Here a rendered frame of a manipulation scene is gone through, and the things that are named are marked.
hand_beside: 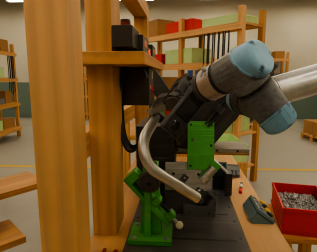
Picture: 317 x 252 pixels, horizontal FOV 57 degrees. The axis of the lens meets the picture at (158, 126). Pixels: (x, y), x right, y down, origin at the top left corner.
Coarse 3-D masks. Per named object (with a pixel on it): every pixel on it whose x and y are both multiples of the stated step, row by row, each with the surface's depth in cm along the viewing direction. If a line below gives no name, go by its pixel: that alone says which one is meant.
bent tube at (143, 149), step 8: (160, 112) 80; (152, 120) 79; (144, 128) 78; (152, 128) 78; (144, 136) 77; (144, 144) 76; (144, 152) 75; (144, 160) 75; (152, 160) 76; (152, 168) 76; (160, 168) 77; (160, 176) 76; (168, 176) 77; (168, 184) 78; (176, 184) 78; (184, 184) 80; (184, 192) 80; (192, 192) 80; (192, 200) 81
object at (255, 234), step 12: (216, 156) 207; (228, 156) 207; (240, 180) 159; (252, 192) 143; (240, 204) 130; (240, 216) 119; (252, 228) 109; (264, 228) 109; (276, 228) 109; (252, 240) 101; (264, 240) 101; (276, 240) 101
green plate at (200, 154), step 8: (192, 128) 126; (200, 128) 126; (208, 128) 126; (192, 136) 126; (200, 136) 125; (208, 136) 125; (192, 144) 125; (200, 144) 125; (208, 144) 125; (192, 152) 125; (200, 152) 125; (208, 152) 125; (192, 160) 125; (200, 160) 125; (208, 160) 124; (192, 168) 124; (200, 168) 124
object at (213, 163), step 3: (210, 162) 124; (213, 162) 124; (216, 162) 124; (213, 165) 124; (216, 165) 124; (219, 165) 123; (207, 168) 124; (216, 168) 123; (204, 171) 124; (201, 174) 124; (213, 174) 123; (198, 177) 124; (210, 177) 123
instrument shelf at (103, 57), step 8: (88, 56) 89; (96, 56) 89; (104, 56) 88; (112, 56) 88; (120, 56) 88; (128, 56) 88; (136, 56) 88; (144, 56) 88; (88, 64) 90; (96, 64) 90; (104, 64) 90; (112, 64) 90; (120, 64) 90; (128, 64) 90; (136, 64) 90; (144, 64) 91; (152, 64) 112; (160, 64) 154
